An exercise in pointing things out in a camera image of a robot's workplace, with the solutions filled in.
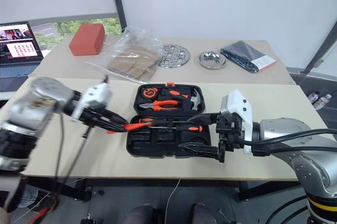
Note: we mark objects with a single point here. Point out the black plastic tool case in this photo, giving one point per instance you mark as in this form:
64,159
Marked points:
158,142

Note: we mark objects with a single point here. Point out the perforated metal steamer plate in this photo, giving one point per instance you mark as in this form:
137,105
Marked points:
174,56

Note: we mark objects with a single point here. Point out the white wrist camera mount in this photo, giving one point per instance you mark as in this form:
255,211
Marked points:
96,93
241,108

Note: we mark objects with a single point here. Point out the open laptop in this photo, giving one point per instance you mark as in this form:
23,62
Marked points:
18,50

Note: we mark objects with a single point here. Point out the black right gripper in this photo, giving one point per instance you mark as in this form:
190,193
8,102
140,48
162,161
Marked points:
230,131

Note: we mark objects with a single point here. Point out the red brick-shaped box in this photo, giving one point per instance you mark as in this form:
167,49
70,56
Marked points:
87,39

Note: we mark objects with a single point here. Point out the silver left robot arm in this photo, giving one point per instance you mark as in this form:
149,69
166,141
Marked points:
29,108

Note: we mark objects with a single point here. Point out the orange black tape measure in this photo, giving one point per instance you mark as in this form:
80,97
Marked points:
149,92

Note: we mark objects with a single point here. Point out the black table frame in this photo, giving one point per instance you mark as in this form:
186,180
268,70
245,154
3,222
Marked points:
137,183

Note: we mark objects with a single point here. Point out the black slanted metal post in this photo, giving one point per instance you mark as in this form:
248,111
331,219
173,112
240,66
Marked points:
319,50

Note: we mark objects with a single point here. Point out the black window frame post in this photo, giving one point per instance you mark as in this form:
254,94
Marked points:
117,0

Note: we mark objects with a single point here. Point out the dark rounded shape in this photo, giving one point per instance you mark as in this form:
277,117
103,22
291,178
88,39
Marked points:
139,214
202,214

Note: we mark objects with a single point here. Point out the clear bag with cardboard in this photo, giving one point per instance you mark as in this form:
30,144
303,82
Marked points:
131,60

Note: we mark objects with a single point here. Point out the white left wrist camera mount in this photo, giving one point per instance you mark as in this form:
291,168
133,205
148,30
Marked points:
96,93

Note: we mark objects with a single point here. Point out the dark folded cloth packet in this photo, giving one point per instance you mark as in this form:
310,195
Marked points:
243,54

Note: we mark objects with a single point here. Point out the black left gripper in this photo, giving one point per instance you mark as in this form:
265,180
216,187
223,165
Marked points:
92,110

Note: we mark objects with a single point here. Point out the small steel bowl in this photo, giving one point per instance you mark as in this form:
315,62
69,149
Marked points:
212,60

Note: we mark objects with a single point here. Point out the orange black screwdriver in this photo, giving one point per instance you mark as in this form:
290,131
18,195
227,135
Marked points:
142,125
193,129

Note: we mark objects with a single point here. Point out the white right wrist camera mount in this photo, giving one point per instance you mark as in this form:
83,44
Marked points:
241,108

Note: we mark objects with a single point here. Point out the steel claw hammer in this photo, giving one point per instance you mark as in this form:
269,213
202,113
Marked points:
195,100

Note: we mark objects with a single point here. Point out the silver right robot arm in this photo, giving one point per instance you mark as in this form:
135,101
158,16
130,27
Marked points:
308,166

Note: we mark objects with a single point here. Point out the small plastic bottle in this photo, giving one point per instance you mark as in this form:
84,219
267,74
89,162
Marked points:
323,101
313,97

